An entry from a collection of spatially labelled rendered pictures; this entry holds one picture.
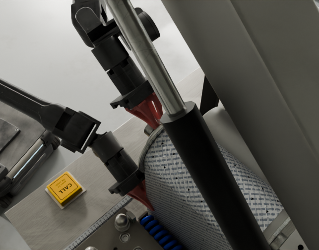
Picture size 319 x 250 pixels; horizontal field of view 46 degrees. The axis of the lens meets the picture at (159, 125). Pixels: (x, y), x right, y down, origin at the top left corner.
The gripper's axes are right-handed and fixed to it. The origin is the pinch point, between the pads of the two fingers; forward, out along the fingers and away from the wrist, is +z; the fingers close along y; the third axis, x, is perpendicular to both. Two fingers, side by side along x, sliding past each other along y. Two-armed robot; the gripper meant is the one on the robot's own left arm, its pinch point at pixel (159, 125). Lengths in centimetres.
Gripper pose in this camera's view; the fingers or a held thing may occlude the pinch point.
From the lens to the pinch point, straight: 76.0
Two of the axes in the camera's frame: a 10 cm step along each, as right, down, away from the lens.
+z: 5.5, 8.0, 2.3
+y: -7.1, 5.9, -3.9
